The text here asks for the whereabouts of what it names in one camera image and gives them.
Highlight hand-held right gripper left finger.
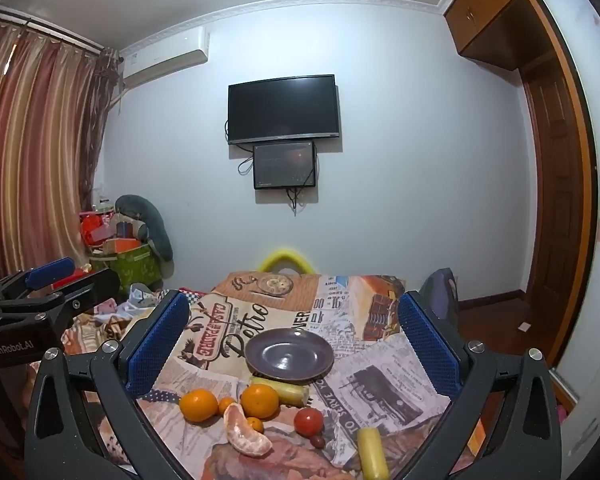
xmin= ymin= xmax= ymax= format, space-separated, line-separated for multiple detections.
xmin=24 ymin=290 xmax=201 ymax=480

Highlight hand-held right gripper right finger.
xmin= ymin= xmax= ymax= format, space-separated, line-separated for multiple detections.
xmin=395 ymin=290 xmax=563 ymax=480

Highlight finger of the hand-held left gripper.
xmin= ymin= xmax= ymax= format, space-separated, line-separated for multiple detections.
xmin=0 ymin=257 xmax=76 ymax=307
xmin=0 ymin=267 xmax=121 ymax=333

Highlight large orange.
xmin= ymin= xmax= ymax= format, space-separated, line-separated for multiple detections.
xmin=179 ymin=389 xmax=219 ymax=422
xmin=241 ymin=383 xmax=280 ymax=420

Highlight yellow banana piece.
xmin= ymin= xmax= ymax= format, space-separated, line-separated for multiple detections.
xmin=250 ymin=376 xmax=310 ymax=407
xmin=356 ymin=427 xmax=390 ymax=479

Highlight peeled citrus segment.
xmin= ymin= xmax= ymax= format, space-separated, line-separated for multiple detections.
xmin=223 ymin=402 xmax=273 ymax=458

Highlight dark purple plate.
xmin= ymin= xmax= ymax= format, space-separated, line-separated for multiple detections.
xmin=244 ymin=328 xmax=335 ymax=382

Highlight red tomato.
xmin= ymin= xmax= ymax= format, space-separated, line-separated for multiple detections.
xmin=294 ymin=407 xmax=325 ymax=436

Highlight orange cardboard box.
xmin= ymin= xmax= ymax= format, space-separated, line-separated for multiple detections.
xmin=102 ymin=237 xmax=142 ymax=256

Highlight red gift boxes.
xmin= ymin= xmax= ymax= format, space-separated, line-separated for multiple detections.
xmin=80 ymin=212 xmax=116 ymax=248

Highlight striped brown curtain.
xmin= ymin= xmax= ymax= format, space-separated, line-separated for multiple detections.
xmin=0 ymin=7 xmax=122 ymax=281

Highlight printed blanket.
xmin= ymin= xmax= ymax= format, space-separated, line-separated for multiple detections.
xmin=60 ymin=271 xmax=486 ymax=480

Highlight yellow chair back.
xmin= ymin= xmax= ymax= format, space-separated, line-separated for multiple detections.
xmin=257 ymin=247 xmax=315 ymax=276

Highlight brown wooden door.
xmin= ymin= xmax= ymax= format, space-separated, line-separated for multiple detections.
xmin=517 ymin=0 xmax=598 ymax=363

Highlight white air conditioner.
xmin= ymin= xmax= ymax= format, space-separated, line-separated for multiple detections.
xmin=119 ymin=27 xmax=211 ymax=92

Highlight wooden overhead cabinet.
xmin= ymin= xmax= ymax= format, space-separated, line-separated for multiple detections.
xmin=442 ymin=0 xmax=561 ymax=72

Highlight small black wall monitor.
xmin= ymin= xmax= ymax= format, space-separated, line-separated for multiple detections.
xmin=253 ymin=141 xmax=317 ymax=191

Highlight black wall television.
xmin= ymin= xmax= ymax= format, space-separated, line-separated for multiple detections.
xmin=228 ymin=74 xmax=342 ymax=146

